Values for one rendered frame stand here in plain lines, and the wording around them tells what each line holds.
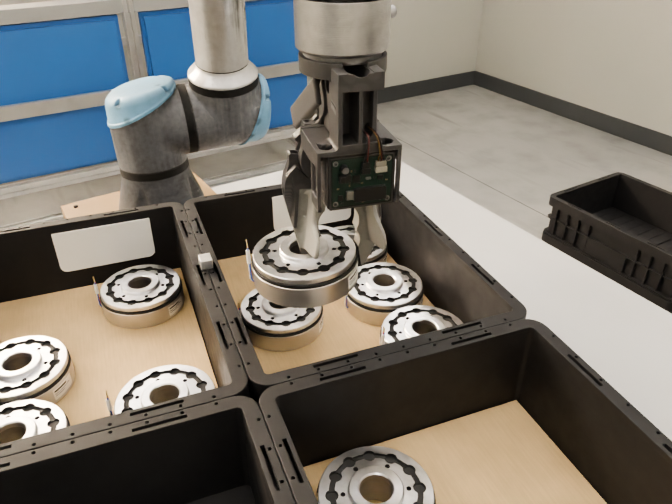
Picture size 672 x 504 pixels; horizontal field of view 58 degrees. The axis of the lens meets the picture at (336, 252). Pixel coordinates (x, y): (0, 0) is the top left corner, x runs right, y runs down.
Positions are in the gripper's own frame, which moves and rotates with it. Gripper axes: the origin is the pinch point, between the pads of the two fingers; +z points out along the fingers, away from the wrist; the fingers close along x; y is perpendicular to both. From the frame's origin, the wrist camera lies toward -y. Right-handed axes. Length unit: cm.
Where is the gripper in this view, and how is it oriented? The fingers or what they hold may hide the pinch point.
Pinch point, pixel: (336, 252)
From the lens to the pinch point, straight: 60.8
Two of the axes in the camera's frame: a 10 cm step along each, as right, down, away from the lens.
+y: 2.7, 5.1, -8.2
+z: 0.0, 8.5, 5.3
